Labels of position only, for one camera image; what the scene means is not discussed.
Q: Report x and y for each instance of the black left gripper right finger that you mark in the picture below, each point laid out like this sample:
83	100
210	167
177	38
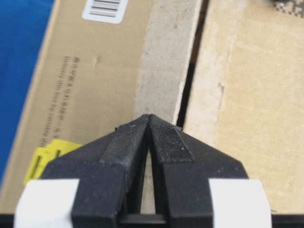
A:
201	187

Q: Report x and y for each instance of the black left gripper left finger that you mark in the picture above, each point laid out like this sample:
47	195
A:
85	188

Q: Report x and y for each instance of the brown cardboard box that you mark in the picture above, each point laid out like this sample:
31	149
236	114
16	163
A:
229	72

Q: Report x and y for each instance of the blue table cloth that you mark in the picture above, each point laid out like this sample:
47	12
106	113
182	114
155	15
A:
22	27

